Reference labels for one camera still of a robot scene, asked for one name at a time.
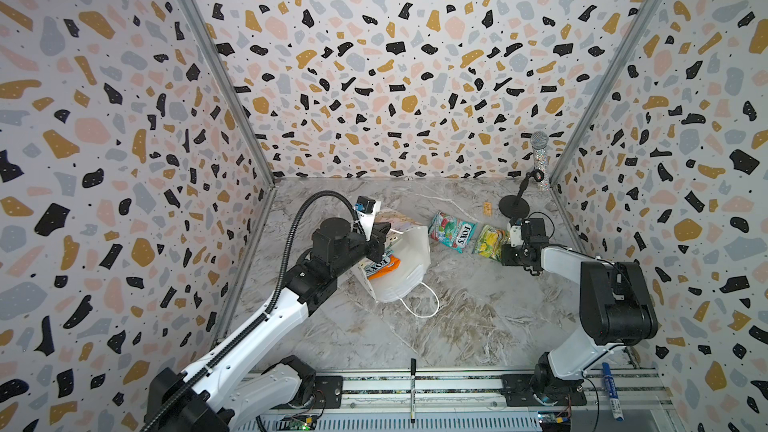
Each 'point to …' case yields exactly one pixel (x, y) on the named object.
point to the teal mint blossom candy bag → (452, 231)
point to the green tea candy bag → (388, 263)
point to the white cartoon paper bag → (413, 248)
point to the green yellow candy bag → (490, 241)
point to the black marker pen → (413, 377)
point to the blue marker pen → (614, 399)
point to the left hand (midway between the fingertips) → (389, 220)
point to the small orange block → (487, 209)
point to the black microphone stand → (517, 206)
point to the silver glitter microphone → (539, 141)
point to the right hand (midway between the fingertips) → (506, 246)
